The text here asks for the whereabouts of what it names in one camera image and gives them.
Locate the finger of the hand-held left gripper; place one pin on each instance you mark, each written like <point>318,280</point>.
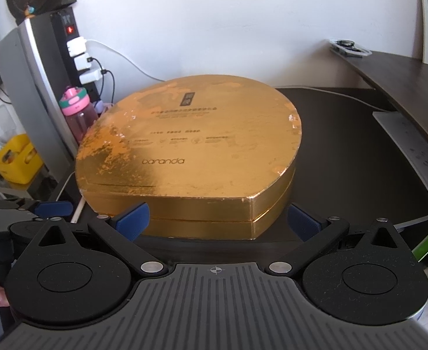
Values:
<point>55,209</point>

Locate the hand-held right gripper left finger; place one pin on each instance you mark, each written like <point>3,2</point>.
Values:
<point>133,222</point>

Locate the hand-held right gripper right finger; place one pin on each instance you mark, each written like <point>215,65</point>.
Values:
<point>303,222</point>

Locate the gold gift box base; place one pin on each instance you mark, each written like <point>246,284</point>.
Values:
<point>214,228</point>

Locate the gold round box lid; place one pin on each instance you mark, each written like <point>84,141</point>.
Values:
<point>184,135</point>

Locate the yellow plastic crate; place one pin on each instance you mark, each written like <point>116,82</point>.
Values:
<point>15,160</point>

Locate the pink water bottle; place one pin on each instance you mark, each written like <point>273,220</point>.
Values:
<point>79,116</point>

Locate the white paper stack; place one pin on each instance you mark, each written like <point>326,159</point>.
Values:
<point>414,153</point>

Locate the grey monitor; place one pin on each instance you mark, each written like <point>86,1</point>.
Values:
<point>28,80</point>

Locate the white charger plug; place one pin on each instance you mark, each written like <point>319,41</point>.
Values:
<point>82,62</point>
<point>90,76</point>
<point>76,46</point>

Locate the dark wooden desk shelf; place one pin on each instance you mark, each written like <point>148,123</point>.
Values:
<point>407,80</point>

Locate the clear packet with black part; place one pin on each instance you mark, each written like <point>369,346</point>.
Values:
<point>348,47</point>

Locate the black power strip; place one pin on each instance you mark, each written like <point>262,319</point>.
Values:
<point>62,20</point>

